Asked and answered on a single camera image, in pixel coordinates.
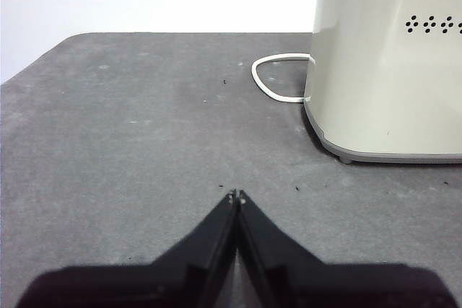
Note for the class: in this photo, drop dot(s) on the cream two-slot toaster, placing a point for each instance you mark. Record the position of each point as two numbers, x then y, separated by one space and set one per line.
379 81

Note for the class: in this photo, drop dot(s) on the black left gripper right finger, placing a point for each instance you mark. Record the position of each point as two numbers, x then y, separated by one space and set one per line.
307 282

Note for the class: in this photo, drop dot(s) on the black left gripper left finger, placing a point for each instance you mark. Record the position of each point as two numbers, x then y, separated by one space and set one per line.
173 282

